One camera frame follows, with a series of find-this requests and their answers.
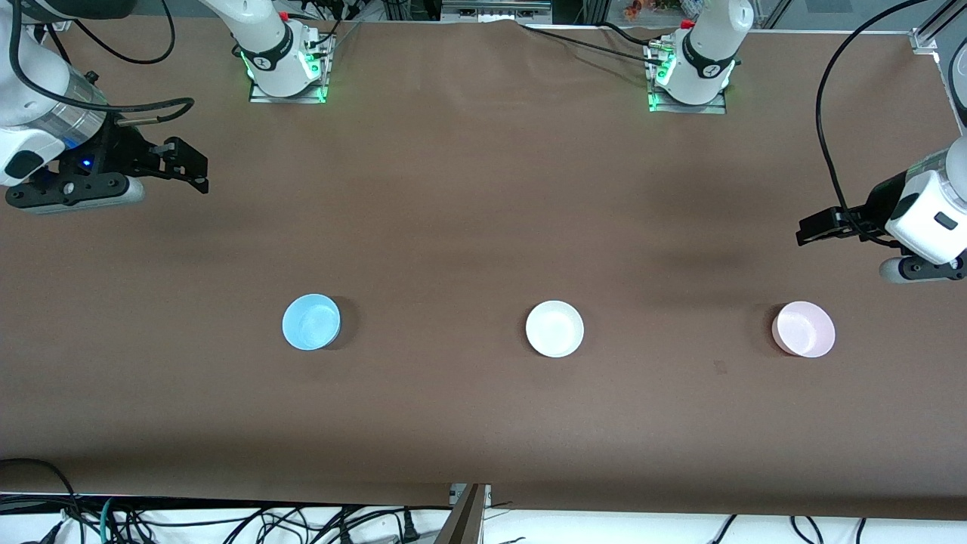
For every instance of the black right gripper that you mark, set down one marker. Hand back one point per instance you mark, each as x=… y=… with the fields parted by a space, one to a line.
x=121 y=153

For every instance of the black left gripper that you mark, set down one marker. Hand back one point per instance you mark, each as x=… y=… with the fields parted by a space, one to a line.
x=870 y=208

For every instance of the pink plastic bowl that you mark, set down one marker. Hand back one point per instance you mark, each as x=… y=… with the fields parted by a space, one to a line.
x=805 y=330

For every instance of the blue plastic bowl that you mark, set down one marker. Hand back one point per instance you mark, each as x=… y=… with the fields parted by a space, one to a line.
x=310 y=322

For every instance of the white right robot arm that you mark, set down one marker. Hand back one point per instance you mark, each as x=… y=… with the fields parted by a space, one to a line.
x=266 y=41

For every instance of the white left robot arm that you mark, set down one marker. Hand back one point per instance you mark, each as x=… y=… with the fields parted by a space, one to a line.
x=710 y=45

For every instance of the white plastic bowl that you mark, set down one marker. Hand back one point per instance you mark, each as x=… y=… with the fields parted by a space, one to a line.
x=554 y=329

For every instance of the colourful printed package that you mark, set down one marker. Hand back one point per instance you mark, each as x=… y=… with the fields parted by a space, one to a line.
x=650 y=7

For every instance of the brown table cover sheet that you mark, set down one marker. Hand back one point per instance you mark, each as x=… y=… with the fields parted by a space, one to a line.
x=483 y=189

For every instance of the grey power strip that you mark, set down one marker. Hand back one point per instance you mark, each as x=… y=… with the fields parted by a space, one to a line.
x=495 y=9

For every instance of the black power plug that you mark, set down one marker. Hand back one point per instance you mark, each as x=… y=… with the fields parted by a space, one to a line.
x=410 y=526

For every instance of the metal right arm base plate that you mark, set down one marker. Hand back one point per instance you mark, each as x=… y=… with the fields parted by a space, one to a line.
x=261 y=95

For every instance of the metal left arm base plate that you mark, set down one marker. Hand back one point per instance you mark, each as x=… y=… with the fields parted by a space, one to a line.
x=718 y=109

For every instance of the aluminium corner bracket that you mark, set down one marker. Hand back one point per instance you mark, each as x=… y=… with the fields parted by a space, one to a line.
x=923 y=39

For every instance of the aluminium frame profile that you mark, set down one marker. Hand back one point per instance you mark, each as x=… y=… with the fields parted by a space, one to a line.
x=464 y=517

